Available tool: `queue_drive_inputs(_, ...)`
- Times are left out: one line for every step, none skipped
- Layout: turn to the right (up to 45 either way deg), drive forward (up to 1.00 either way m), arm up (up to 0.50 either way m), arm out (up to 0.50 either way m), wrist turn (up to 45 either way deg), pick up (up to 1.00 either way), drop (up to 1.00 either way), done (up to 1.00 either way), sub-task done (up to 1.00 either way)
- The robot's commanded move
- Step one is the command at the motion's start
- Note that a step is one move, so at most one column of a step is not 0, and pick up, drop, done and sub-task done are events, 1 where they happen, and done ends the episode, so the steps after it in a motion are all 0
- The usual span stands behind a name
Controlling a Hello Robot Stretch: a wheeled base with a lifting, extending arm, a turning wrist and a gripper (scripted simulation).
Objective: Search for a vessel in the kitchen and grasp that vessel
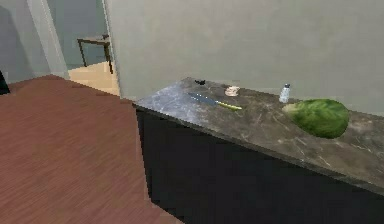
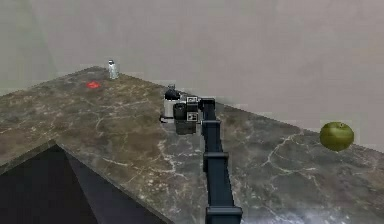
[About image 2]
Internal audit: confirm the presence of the white vessel with black rim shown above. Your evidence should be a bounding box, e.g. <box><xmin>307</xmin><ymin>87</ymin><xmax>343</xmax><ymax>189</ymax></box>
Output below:
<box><xmin>162</xmin><ymin>84</ymin><xmax>183</xmax><ymax>125</ymax></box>

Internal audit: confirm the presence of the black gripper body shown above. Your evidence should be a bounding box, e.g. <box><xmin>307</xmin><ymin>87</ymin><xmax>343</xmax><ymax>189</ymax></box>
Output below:
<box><xmin>172</xmin><ymin>102</ymin><xmax>198</xmax><ymax>136</ymax></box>

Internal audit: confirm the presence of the green apple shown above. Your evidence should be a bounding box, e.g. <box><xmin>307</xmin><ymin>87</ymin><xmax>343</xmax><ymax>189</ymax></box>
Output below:
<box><xmin>319</xmin><ymin>121</ymin><xmax>355</xmax><ymax>153</ymax></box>

